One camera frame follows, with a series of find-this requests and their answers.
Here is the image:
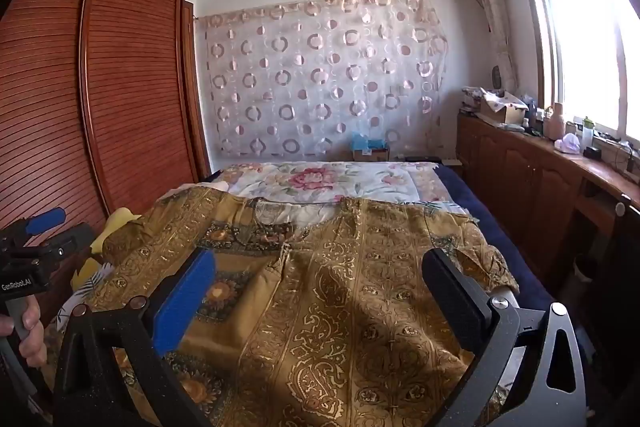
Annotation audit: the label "black chair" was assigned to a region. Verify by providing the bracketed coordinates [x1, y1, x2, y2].
[580, 192, 640, 358]

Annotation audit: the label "person's left hand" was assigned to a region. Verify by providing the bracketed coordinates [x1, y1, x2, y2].
[0, 292, 48, 368]

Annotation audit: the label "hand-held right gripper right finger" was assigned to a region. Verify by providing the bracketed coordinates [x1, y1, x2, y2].
[422, 249, 587, 427]

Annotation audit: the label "pink vase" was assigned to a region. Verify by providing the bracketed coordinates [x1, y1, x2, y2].
[544, 102, 567, 141]

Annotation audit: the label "black cables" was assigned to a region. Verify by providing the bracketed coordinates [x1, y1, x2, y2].
[602, 139, 640, 180]

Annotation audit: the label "grey trash bin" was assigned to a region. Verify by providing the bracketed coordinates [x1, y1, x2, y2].
[572, 254, 598, 280]

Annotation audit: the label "navy blue bed sheet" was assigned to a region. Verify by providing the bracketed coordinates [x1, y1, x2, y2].
[435, 163, 556, 308]

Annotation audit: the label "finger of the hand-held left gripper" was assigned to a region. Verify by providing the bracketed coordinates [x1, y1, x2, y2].
[30, 223, 96, 260]
[0, 207, 67, 253]

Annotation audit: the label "sheer circle-patterned curtain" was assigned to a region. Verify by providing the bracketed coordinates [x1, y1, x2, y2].
[195, 0, 449, 159]

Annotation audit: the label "floral blanket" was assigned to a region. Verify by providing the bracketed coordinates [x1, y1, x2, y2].
[215, 161, 481, 228]

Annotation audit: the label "palm leaf printed sheet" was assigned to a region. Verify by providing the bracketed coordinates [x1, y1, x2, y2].
[47, 263, 121, 343]

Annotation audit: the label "long wooden cabinet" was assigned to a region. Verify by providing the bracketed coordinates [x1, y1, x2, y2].
[456, 112, 640, 308]

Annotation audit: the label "open cardboard box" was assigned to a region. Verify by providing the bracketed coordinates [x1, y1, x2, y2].
[477, 89, 530, 126]

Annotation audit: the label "brown wooden wardrobe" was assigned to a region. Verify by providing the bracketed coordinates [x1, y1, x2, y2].
[0, 0, 212, 323]

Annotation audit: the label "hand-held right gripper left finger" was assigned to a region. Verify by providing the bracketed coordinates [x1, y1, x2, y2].
[52, 248, 217, 427]

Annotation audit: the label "golden patterned garment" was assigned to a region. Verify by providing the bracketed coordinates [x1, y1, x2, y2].
[87, 187, 521, 427]

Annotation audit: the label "beige window curtain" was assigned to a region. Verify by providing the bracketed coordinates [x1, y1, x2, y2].
[466, 0, 521, 100]

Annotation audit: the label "yellow cloth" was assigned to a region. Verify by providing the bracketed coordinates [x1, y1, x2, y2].
[71, 208, 142, 290]

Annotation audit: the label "floral fabric pile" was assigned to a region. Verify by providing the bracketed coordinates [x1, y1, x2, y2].
[460, 86, 483, 115]

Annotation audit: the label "wooden-framed window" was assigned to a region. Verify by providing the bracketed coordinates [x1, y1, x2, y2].
[510, 0, 640, 142]

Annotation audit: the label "purple plastic bag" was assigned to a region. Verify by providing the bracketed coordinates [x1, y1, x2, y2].
[555, 133, 582, 155]

